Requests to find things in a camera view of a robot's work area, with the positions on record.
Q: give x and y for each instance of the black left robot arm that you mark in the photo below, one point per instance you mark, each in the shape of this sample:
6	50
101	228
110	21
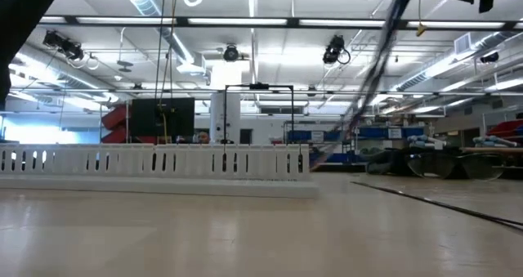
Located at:
16	23

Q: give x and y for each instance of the white vent grille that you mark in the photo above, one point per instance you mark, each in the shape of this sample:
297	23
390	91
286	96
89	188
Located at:
463	43

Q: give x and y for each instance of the yellow hanging tag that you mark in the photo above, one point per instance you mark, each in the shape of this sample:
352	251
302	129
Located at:
421	29

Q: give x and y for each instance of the pale material roll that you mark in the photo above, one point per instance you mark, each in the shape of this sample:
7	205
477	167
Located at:
425	141
490	141

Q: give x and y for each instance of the brown wooden bench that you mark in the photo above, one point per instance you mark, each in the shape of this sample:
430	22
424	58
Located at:
490	150

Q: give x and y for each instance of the blue bin shelf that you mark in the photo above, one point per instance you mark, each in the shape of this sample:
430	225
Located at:
376	132

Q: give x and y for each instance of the dark safety glasses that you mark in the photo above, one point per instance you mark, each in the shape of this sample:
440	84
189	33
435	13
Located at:
453	166

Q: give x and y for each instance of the overhead light bar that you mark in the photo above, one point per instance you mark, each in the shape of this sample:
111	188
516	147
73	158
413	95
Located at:
237	21

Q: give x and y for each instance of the white pillar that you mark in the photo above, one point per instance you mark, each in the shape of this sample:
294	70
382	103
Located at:
233	117

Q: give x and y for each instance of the person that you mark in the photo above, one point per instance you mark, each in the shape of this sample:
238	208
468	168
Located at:
203	137

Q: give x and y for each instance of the black monitor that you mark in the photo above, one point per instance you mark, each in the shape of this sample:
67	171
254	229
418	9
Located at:
143	117

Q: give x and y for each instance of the ceiling pendant fixture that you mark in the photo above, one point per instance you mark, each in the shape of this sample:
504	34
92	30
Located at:
124	66

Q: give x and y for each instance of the black ceiling camera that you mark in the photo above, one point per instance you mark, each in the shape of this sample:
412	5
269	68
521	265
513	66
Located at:
333	50
231	53
61	44
489	57

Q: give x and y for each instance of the silver ventilation duct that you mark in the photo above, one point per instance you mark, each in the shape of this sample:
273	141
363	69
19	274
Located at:
441	66
141	3

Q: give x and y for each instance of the black station frame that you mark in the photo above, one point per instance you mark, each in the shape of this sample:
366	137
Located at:
259	86

